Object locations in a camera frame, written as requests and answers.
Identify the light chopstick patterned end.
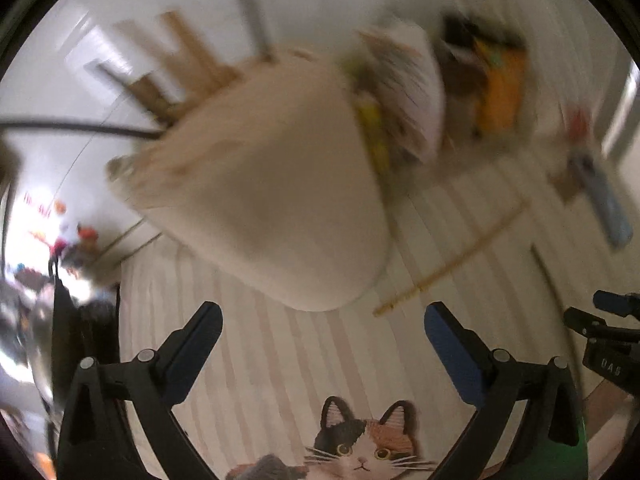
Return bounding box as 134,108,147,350
372,200,530,318

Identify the light wooden chopstick pair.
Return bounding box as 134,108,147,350
96,63,176,127

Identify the dark chopstick pair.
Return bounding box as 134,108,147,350
1,119,165,141

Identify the black gas stove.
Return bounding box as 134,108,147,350
49,262,120,413

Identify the blue smartphone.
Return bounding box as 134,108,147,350
568,152,634,249

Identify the steel wok with lid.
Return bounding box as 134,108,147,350
1,278,53,413

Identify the small brown card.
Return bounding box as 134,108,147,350
548,160,584,204

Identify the white utensil holder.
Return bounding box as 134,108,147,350
105,50,390,312

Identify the orange label bottle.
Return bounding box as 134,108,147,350
474,36,528,138

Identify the snack packet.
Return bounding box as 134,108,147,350
352,18,445,164

